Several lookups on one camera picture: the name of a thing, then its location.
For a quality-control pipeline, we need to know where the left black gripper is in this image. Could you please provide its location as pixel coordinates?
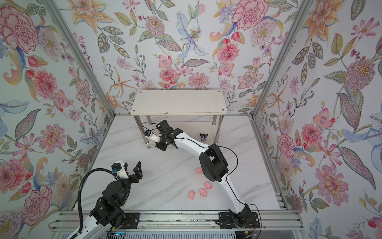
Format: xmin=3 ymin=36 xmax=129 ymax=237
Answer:
xmin=117 ymin=162 xmax=143 ymax=207

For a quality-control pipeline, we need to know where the black kuromi toy figure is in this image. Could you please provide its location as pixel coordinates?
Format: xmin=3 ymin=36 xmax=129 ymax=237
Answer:
xmin=200 ymin=133 xmax=208 ymax=142

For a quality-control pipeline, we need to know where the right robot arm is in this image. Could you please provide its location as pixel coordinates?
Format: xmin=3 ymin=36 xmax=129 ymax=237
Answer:
xmin=145 ymin=120 xmax=262 ymax=230

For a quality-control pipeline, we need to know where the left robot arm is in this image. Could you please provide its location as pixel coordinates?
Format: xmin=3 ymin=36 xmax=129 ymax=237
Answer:
xmin=69 ymin=161 xmax=143 ymax=239

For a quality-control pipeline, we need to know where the white two-tier shelf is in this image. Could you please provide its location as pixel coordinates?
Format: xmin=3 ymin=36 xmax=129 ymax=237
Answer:
xmin=131 ymin=90 xmax=227 ymax=149

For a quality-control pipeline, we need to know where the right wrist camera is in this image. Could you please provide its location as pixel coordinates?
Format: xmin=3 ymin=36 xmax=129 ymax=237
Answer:
xmin=144 ymin=129 xmax=161 ymax=142

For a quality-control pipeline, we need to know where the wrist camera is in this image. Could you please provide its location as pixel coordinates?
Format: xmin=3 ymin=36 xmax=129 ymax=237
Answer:
xmin=111 ymin=160 xmax=129 ymax=180
xmin=144 ymin=129 xmax=161 ymax=142

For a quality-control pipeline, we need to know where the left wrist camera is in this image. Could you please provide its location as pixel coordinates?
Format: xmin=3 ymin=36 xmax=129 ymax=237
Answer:
xmin=111 ymin=160 xmax=129 ymax=180

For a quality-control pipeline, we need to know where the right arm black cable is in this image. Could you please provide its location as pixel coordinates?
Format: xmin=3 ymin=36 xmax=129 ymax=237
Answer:
xmin=140 ymin=121 xmax=263 ymax=239

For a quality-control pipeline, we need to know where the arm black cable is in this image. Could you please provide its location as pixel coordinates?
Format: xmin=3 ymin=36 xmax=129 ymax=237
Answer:
xmin=140 ymin=121 xmax=263 ymax=239
xmin=67 ymin=168 xmax=118 ymax=239

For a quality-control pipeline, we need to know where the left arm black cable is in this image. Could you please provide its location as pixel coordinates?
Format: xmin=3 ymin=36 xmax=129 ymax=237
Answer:
xmin=67 ymin=168 xmax=118 ymax=239

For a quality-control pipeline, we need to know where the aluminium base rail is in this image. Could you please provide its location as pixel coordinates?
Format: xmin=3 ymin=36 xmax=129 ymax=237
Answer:
xmin=48 ymin=210 xmax=304 ymax=232

